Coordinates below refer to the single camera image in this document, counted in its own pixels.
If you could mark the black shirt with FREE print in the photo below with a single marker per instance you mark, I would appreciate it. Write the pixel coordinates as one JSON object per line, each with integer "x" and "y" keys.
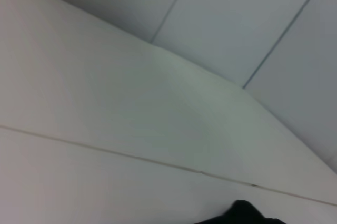
{"x": 245, "y": 213}

